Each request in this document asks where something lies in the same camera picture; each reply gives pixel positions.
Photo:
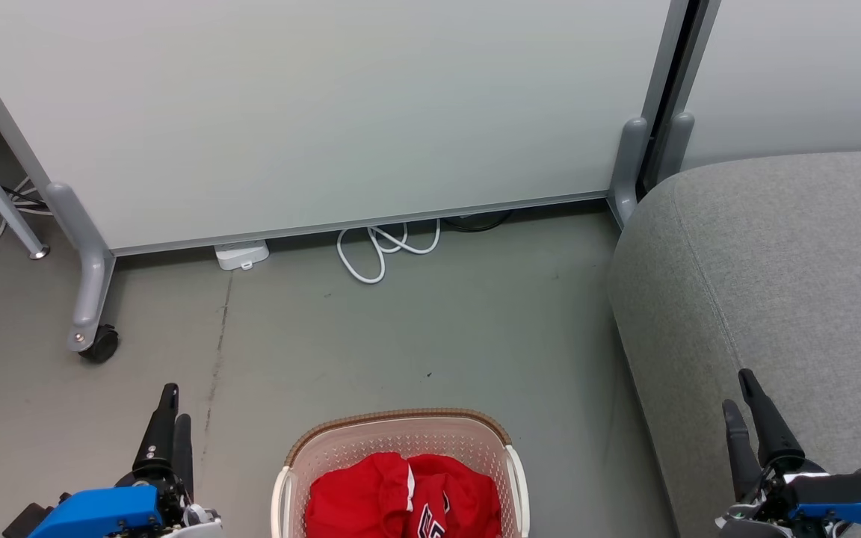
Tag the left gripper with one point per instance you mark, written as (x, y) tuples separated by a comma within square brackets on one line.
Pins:
[(176, 504)]

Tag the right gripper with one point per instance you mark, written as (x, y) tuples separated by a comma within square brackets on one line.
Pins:
[(767, 501)]

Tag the red jersey with white trim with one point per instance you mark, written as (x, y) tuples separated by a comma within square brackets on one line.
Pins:
[(386, 497)]

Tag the grey fabric sofa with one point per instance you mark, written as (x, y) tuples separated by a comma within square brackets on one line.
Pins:
[(774, 284)]

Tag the white partition wall panel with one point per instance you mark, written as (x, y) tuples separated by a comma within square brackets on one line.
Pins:
[(797, 75)]

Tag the beige perforated laundry basket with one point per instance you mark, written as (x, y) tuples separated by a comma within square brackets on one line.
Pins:
[(341, 448)]

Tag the grey partition foot with caster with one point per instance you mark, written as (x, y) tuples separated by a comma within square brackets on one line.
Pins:
[(90, 276)]

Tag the white power strip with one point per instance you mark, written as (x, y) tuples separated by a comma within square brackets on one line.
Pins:
[(241, 255)]

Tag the grey upright partition foot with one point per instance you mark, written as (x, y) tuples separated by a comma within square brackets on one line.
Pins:
[(627, 168)]

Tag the large white partition panel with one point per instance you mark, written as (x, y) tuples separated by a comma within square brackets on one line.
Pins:
[(341, 112)]

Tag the blue left camera mount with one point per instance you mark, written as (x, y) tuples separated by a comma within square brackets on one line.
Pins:
[(98, 514)]

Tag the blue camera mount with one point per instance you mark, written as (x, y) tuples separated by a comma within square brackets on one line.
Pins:
[(845, 497), (98, 514)]

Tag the blue right camera mount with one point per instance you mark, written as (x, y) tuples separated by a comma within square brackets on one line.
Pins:
[(845, 497)]

